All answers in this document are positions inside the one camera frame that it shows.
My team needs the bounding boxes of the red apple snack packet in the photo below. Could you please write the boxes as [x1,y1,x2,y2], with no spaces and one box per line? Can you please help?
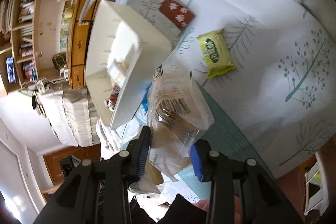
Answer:
[104,84,120,112]

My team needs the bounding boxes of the clear bag brown biscuits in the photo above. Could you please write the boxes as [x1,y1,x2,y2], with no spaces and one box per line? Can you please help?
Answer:
[147,54,214,181]

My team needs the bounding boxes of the white plastic tray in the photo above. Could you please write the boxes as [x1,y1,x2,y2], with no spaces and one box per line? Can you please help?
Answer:
[85,0,180,129]

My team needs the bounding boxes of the green yellow snack packet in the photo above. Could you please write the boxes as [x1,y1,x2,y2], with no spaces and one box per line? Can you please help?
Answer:
[197,28,236,79]

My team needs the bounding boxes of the white lace bed cover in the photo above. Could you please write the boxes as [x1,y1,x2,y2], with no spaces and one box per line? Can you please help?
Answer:
[36,88,100,147]

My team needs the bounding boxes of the tree print tablecloth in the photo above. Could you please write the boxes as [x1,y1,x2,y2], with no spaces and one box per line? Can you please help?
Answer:
[118,0,335,177]

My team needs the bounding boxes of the dark patterned pouch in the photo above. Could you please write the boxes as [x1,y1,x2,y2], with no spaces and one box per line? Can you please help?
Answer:
[52,52,67,73]

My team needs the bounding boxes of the dark red snowflake packet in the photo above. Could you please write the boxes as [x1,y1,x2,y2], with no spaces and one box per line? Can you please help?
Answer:
[159,0,195,30]

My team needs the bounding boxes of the wooden desk with drawers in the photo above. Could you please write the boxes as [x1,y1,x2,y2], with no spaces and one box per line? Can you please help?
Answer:
[66,0,99,89]

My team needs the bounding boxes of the wooden bookshelf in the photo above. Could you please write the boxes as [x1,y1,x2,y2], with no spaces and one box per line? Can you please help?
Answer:
[1,0,64,96]

